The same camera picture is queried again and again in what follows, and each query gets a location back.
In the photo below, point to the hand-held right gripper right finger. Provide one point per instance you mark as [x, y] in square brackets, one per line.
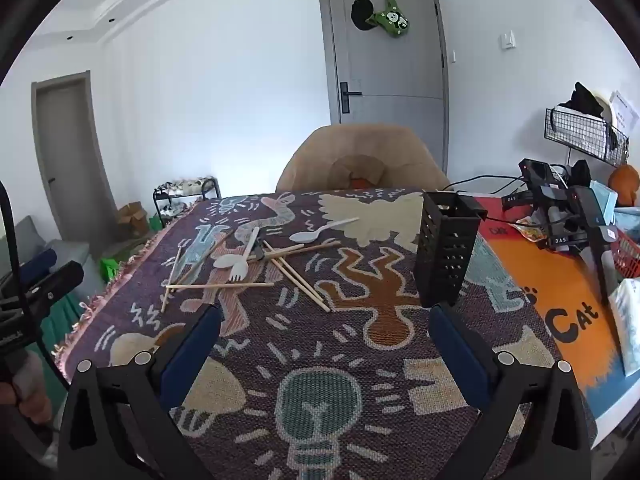
[460, 355]

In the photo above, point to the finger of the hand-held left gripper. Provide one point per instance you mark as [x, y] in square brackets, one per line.
[39, 265]
[57, 282]

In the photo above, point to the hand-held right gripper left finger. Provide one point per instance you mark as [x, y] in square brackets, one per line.
[192, 355]

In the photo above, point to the white plastic fork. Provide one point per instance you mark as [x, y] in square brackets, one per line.
[239, 270]

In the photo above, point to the white plastic spoon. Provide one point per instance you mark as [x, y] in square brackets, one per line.
[224, 261]
[302, 236]

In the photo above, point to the black slotted utensil holder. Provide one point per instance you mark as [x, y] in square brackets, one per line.
[445, 250]

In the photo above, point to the person's left hand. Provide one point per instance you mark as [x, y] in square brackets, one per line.
[37, 405]

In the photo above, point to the green cloth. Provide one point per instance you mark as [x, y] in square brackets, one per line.
[60, 330]

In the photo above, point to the green bag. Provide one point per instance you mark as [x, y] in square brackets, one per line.
[111, 267]

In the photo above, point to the cardboard box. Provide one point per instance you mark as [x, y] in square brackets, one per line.
[132, 220]

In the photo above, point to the plain grey door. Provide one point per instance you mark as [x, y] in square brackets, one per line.
[70, 160]

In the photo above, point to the printed woven blanket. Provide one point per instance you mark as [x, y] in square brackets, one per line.
[300, 330]

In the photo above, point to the orange desk mat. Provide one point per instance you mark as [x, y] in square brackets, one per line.
[550, 280]

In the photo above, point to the black shoe rack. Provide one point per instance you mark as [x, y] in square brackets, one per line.
[167, 207]

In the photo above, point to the colourful snack packet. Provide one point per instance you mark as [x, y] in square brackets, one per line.
[531, 230]

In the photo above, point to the white plastic bag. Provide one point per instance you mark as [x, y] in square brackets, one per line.
[627, 325]

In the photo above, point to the red plastic basket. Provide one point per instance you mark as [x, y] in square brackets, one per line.
[629, 252]

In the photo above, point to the small black hand-held device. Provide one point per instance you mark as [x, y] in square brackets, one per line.
[537, 172]

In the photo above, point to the tan upholstered chair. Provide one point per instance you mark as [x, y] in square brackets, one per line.
[320, 160]

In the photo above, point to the orange plush toy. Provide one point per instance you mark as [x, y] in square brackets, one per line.
[625, 182]

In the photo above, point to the black cloth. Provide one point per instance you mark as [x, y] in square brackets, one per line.
[582, 100]

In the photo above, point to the white paper sheet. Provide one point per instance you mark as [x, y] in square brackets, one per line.
[625, 110]

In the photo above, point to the green patterned hat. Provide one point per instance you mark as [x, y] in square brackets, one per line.
[392, 19]

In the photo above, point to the black hat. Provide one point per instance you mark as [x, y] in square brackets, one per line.
[361, 15]

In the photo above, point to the white light switch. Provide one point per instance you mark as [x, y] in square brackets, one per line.
[506, 40]

